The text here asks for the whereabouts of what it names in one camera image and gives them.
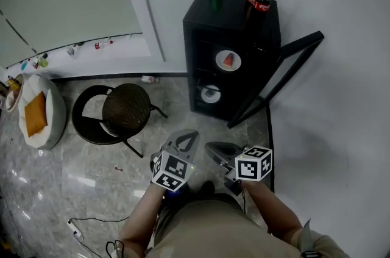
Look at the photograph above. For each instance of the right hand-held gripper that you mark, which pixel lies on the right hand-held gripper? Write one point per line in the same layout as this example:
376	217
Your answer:
251	166

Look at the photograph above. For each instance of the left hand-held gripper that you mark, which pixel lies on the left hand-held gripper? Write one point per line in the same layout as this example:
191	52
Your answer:
170	169

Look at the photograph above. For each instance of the white plate with dark food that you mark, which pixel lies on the white plate with dark food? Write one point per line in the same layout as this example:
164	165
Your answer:
204	97

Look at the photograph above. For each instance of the white plate with watermelon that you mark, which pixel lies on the white plate with watermelon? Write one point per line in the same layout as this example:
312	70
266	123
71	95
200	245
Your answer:
221	65

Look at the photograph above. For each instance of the black mini fridge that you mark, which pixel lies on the black mini fridge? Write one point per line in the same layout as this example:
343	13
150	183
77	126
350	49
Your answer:
213	22

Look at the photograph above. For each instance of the person's right forearm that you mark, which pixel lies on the person's right forearm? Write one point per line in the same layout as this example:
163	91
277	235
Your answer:
274	214

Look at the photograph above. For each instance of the person's left forearm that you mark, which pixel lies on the person's left forearm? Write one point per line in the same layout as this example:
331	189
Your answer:
138	220

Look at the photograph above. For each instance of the person's black shoe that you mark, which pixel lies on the person's black shoe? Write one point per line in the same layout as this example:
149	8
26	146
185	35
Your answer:
207	187

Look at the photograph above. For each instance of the black round chair wooden seat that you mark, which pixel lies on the black round chair wooden seat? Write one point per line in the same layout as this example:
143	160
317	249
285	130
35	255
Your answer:
126	110

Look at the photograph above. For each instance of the small bottle red label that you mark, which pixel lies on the small bottle red label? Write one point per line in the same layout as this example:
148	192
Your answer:
149	79

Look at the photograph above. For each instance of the person's beige clothing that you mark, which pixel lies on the person's beige clothing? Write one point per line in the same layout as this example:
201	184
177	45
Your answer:
213	232

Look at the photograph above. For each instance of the clear bottle red label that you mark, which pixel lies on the clear bottle red label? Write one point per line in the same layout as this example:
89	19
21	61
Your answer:
102	44

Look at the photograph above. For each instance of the white bean bag pouf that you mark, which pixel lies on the white bean bag pouf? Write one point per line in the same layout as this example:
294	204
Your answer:
55	110

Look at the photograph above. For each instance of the white power strip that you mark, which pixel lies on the white power strip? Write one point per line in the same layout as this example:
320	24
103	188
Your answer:
74	229

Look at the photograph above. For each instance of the small white carton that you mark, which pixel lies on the small white carton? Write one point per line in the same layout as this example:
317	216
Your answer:
72	50

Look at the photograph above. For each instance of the dark cola bottle red cap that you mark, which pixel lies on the dark cola bottle red cap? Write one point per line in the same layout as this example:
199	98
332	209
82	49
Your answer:
262	4

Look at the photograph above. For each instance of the orange cushion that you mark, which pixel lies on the orange cushion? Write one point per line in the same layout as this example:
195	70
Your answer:
35	115

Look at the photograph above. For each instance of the green round bottle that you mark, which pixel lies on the green round bottle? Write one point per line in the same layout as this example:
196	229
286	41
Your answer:
43	62

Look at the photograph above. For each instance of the teal small item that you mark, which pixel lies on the teal small item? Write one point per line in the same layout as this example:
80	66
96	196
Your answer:
23	66

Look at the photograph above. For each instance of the woven basket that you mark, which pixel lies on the woven basket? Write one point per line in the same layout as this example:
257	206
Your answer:
12	95

